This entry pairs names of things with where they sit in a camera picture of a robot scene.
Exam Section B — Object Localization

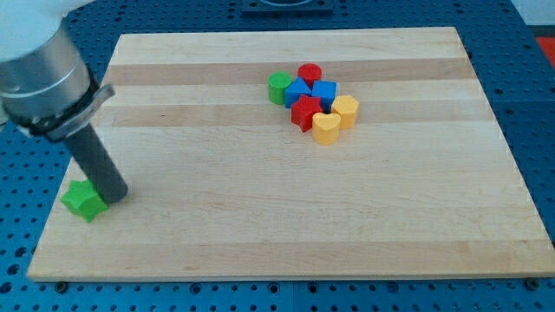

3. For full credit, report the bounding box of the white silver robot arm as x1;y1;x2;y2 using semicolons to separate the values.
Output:
1;0;114;141

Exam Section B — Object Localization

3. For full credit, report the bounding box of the red star block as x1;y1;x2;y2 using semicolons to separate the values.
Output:
291;94;323;133

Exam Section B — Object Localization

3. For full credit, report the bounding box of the green circle block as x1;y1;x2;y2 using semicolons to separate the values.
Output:
267;71;292;105

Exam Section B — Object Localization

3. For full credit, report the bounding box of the red circle block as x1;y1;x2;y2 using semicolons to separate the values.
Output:
297;63;323;88

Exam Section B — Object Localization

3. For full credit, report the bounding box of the green star block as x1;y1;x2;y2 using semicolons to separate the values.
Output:
61;180;109;223

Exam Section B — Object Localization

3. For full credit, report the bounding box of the yellow heart block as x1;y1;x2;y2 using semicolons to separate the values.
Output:
312;113;341;146

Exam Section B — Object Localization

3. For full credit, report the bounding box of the wooden board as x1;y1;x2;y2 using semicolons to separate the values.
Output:
28;27;554;282

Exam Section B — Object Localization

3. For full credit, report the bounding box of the blue triangle block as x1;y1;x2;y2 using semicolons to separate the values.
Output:
284;77;311;108

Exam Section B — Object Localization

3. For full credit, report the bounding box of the blue cube block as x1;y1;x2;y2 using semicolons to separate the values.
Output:
311;81;337;113

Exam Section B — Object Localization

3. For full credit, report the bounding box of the yellow pentagon block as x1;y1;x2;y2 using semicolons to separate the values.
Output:
331;95;360;130

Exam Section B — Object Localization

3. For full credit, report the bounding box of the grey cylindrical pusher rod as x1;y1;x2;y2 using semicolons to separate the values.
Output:
64;125;128;205

